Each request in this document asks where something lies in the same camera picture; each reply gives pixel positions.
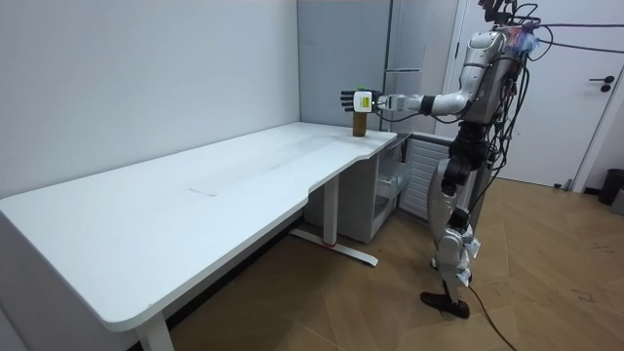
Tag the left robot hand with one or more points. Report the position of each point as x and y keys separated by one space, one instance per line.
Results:
x=362 y=101

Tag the brown bottle with green cap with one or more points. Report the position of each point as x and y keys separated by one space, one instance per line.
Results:
x=360 y=125

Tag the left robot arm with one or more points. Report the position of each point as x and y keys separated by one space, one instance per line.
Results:
x=446 y=102

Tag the grey fridge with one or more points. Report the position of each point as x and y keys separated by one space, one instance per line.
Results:
x=341 y=53

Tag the white slatted panel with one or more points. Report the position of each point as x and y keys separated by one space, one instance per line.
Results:
x=421 y=175

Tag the robot body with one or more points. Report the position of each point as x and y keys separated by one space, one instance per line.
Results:
x=497 y=83

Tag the robot legs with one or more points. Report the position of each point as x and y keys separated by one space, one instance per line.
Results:
x=451 y=229

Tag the white door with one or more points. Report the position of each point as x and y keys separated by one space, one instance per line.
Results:
x=556 y=117

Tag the metal door stop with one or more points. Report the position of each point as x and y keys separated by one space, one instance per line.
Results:
x=565 y=184

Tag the white desk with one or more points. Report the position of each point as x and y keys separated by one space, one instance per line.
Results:
x=161 y=205

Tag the black trash bin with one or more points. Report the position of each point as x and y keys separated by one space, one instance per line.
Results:
x=611 y=186

